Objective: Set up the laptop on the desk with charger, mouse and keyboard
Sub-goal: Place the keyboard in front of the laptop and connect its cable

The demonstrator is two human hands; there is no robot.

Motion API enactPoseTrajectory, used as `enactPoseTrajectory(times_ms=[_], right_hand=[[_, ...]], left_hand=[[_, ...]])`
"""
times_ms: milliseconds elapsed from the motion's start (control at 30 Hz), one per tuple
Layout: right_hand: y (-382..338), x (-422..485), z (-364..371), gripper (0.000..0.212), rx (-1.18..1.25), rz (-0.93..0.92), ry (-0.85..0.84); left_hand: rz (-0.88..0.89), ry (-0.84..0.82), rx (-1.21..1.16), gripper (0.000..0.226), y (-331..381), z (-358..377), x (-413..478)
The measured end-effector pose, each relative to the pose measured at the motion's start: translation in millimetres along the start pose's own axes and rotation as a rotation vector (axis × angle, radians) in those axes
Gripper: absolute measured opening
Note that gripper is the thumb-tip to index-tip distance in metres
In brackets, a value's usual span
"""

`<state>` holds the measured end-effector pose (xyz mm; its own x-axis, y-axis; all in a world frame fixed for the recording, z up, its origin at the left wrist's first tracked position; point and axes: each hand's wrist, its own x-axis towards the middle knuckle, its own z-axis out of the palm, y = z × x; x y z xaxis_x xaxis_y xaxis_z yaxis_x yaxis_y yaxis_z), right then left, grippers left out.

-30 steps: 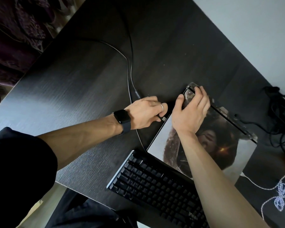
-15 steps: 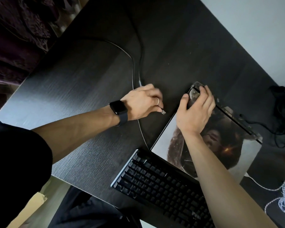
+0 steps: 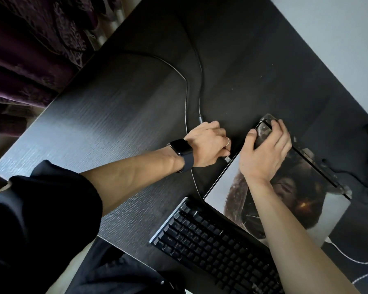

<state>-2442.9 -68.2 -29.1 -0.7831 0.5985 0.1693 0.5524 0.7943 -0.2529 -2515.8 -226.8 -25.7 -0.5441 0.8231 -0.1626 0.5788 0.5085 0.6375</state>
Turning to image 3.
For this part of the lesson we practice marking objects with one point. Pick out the person's left forearm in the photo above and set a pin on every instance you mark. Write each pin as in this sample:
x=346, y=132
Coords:
x=132, y=180

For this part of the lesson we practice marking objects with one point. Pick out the black keyboard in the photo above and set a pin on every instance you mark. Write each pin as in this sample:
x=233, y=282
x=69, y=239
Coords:
x=208, y=244

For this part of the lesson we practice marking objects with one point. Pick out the dark wooden desk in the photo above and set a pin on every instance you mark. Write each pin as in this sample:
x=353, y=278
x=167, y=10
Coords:
x=110, y=113

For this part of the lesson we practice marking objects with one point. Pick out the person's right hand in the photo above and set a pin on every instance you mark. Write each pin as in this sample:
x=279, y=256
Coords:
x=260, y=159

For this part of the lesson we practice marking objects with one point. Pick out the cream and purple curtain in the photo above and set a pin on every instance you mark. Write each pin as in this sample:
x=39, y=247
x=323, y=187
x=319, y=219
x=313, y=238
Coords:
x=27, y=42

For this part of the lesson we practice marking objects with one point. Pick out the person's right forearm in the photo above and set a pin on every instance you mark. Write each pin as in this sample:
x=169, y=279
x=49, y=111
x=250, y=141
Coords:
x=300, y=248

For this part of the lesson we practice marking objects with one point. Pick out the laptop with printed portrait skin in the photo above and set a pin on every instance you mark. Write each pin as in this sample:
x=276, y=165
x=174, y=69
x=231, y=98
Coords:
x=328, y=217

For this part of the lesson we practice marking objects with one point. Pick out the black shirt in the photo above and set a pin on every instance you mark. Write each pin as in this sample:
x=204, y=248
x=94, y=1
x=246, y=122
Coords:
x=40, y=229

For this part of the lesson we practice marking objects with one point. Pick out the black smartwatch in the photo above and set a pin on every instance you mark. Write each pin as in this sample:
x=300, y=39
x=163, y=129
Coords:
x=181, y=148

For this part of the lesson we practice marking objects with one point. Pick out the person's left hand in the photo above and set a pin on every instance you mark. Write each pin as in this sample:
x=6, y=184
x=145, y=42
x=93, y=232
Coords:
x=202, y=146

